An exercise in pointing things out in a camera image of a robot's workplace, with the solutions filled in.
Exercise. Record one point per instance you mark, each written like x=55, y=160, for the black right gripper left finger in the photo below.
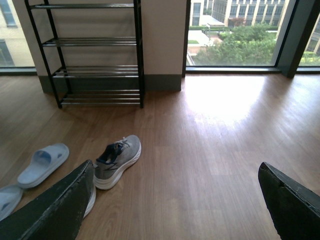
x=57, y=213

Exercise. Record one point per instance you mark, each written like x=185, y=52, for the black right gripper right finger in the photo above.
x=294, y=209

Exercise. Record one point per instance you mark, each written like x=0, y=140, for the light blue slipper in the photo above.
x=43, y=163
x=10, y=196

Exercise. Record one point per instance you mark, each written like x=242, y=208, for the grey sneaker white sole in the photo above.
x=116, y=158

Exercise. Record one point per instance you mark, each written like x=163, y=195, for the black metal shoe rack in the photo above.
x=92, y=50

